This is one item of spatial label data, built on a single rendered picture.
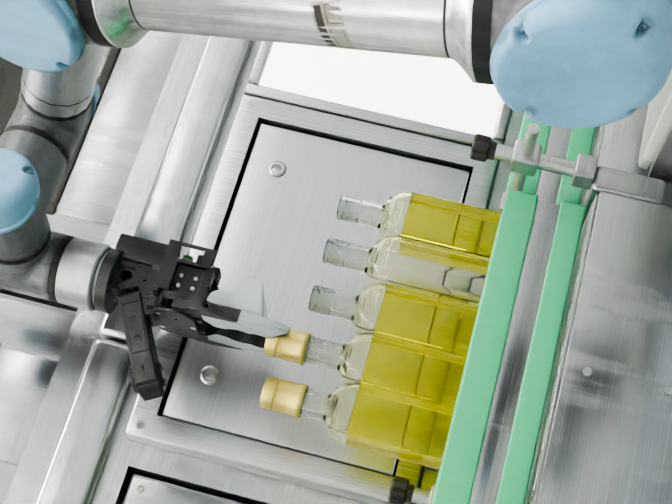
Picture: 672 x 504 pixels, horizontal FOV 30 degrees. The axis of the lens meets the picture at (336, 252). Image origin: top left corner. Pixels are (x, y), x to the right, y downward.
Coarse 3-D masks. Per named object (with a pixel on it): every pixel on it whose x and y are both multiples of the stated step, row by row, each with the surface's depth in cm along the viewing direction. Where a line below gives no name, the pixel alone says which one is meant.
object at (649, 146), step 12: (660, 96) 132; (648, 108) 132; (660, 108) 131; (648, 120) 131; (660, 120) 119; (648, 132) 130; (660, 132) 121; (648, 144) 124; (660, 144) 124; (648, 156) 125
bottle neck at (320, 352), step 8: (312, 344) 132; (320, 344) 132; (328, 344) 133; (336, 344) 133; (312, 352) 132; (320, 352) 132; (328, 352) 132; (336, 352) 132; (304, 360) 133; (312, 360) 133; (320, 360) 132; (328, 360) 132; (336, 360) 132; (336, 368) 132
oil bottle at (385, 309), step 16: (368, 288) 134; (384, 288) 133; (400, 288) 133; (368, 304) 133; (384, 304) 133; (400, 304) 133; (416, 304) 133; (432, 304) 133; (448, 304) 133; (464, 304) 133; (352, 320) 135; (368, 320) 132; (384, 320) 132; (400, 320) 132; (416, 320) 132; (432, 320) 132; (448, 320) 132; (464, 320) 132; (400, 336) 132; (416, 336) 131; (432, 336) 131; (448, 336) 131; (464, 336) 131; (464, 352) 131
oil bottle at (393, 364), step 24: (360, 336) 132; (384, 336) 132; (360, 360) 130; (384, 360) 130; (408, 360) 130; (432, 360) 130; (456, 360) 130; (384, 384) 129; (408, 384) 129; (432, 384) 129; (456, 384) 129
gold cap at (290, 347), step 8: (280, 336) 133; (288, 336) 133; (296, 336) 133; (304, 336) 133; (272, 344) 132; (280, 344) 132; (288, 344) 132; (296, 344) 132; (304, 344) 132; (264, 352) 133; (272, 352) 133; (280, 352) 133; (288, 352) 132; (296, 352) 132; (304, 352) 132; (288, 360) 133; (296, 360) 133
